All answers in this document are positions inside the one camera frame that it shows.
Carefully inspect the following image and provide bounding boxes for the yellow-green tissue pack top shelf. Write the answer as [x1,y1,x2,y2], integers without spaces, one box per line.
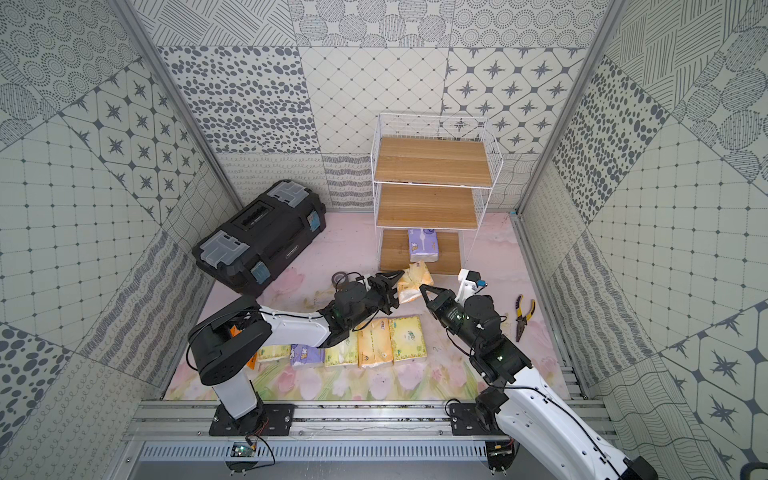
[257,345,291,363]

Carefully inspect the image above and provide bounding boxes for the white wire wooden shelf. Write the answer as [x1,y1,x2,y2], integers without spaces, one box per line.
[370,111,504,275]

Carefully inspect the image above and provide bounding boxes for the aluminium mounting rail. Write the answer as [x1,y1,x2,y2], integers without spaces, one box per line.
[128,365,619,463]

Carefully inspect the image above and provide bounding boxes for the purple tissue pack bottom shelf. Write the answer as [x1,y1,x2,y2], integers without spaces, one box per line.
[407,228,440,263]

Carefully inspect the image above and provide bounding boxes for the pink floral table mat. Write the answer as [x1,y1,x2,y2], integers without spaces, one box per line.
[167,213,568,402]

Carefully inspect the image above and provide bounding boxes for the purple dog tissue pack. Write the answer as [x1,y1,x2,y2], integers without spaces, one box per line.
[290,344,325,369]

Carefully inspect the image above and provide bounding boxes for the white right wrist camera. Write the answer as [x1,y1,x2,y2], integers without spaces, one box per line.
[455,269,487,304]

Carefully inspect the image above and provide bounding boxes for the black plastic toolbox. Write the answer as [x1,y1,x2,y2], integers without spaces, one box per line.
[192,179,326,297]

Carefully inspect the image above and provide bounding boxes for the green tissue pack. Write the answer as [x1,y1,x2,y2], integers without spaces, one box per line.
[389,316,428,362]
[324,333,359,368]

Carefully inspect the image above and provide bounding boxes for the yellow tissue pack bottom shelf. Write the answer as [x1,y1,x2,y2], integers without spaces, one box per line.
[397,261,434,304]

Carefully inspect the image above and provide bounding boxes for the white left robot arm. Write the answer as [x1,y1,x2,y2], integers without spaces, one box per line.
[185,270,404,421]

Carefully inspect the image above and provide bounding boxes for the small green circuit board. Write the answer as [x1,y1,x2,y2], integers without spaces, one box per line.
[231,443,254,458]

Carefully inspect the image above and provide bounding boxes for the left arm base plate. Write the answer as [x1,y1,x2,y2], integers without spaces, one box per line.
[208,403,296,437]

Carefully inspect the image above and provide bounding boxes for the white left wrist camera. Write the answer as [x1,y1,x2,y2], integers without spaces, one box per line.
[331,271,364,290]

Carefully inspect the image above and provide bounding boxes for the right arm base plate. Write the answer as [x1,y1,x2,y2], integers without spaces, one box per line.
[444,399,502,436]

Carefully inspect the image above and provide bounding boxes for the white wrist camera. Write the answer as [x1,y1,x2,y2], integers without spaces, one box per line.
[455,269,487,304]
[331,271,364,290]

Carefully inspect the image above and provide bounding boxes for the orange tissue pack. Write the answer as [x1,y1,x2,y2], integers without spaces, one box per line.
[230,326,258,370]

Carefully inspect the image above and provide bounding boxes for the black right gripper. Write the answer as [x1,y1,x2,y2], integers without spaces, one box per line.
[421,284,481,355]

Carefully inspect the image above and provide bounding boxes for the yellow black pliers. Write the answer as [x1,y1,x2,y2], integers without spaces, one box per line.
[515,294,536,342]

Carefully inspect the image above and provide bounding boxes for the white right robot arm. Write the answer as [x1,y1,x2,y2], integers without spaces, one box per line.
[420,285,659,479]

